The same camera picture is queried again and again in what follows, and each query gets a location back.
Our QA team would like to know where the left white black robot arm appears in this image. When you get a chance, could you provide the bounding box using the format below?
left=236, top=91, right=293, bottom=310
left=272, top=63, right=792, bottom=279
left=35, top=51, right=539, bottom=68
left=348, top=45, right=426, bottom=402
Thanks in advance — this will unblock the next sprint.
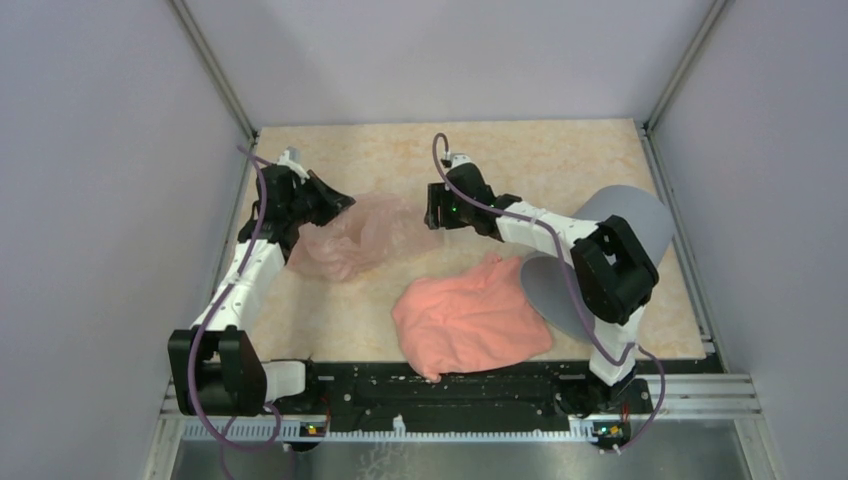
left=167, top=165, right=356, bottom=416

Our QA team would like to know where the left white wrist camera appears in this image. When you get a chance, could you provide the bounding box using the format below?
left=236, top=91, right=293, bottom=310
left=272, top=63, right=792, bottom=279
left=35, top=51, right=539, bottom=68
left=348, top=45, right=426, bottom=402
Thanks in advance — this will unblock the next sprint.
left=276, top=147, right=310, bottom=184

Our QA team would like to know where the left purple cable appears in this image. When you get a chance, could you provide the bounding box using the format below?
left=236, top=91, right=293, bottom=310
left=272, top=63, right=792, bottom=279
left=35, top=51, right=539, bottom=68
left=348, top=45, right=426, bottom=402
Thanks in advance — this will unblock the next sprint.
left=186, top=145, right=293, bottom=480

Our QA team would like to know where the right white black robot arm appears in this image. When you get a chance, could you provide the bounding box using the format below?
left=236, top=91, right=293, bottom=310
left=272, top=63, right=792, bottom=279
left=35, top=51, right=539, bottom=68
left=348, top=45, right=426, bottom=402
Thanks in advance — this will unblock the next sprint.
left=425, top=159, right=659, bottom=412

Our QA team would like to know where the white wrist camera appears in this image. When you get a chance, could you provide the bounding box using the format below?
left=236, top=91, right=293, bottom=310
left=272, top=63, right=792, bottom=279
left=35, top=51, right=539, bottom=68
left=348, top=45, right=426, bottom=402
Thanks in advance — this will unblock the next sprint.
left=440, top=153, right=472, bottom=170
left=276, top=147, right=310, bottom=184

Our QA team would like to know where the translucent pink trash bag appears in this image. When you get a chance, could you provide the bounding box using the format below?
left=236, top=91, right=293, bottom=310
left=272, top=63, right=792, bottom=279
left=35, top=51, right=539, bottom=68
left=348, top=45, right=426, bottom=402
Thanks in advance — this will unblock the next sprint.
left=287, top=193, right=443, bottom=282

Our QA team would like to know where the pink cloth towel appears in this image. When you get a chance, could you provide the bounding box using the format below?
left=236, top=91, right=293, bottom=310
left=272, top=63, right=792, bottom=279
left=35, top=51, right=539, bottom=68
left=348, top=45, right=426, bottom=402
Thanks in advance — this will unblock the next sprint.
left=391, top=253, right=554, bottom=383

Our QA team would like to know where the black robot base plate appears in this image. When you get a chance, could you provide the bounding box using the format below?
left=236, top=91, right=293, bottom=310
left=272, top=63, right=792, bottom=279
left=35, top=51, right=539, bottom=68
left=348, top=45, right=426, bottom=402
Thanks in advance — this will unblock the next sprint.
left=273, top=361, right=654, bottom=433

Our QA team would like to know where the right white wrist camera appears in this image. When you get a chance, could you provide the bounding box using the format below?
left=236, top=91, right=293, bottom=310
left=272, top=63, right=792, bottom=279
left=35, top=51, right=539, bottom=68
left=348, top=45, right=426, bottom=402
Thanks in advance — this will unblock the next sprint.
left=440, top=153, right=472, bottom=170

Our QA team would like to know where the white toothed cable strip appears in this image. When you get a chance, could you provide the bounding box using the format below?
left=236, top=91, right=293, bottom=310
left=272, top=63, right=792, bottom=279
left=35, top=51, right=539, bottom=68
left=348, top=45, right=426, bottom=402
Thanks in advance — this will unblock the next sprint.
left=212, top=417, right=597, bottom=443

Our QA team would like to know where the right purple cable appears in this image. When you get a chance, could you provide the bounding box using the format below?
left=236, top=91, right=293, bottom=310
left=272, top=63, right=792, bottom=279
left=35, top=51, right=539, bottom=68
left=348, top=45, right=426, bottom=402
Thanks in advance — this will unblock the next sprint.
left=431, top=133, right=666, bottom=456

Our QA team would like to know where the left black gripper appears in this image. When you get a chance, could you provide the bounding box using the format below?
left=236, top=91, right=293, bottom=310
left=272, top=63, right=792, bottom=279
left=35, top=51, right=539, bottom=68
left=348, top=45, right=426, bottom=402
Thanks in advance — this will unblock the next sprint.
left=286, top=169, right=354, bottom=226

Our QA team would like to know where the purple cable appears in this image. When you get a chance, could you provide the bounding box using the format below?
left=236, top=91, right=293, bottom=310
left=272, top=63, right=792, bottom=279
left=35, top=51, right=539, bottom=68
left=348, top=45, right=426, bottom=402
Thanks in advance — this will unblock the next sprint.
left=431, top=133, right=666, bottom=456
left=186, top=145, right=293, bottom=480

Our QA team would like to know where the grey plastic trash bin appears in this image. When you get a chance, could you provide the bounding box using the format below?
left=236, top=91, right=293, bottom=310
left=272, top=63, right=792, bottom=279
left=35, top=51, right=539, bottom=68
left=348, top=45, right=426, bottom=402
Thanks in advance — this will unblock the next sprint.
left=520, top=185, right=674, bottom=343

